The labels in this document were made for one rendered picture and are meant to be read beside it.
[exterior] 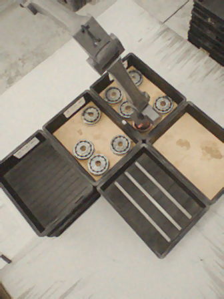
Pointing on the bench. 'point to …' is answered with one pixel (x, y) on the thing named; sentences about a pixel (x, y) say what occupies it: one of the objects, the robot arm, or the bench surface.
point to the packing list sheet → (12, 231)
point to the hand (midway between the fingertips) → (142, 121)
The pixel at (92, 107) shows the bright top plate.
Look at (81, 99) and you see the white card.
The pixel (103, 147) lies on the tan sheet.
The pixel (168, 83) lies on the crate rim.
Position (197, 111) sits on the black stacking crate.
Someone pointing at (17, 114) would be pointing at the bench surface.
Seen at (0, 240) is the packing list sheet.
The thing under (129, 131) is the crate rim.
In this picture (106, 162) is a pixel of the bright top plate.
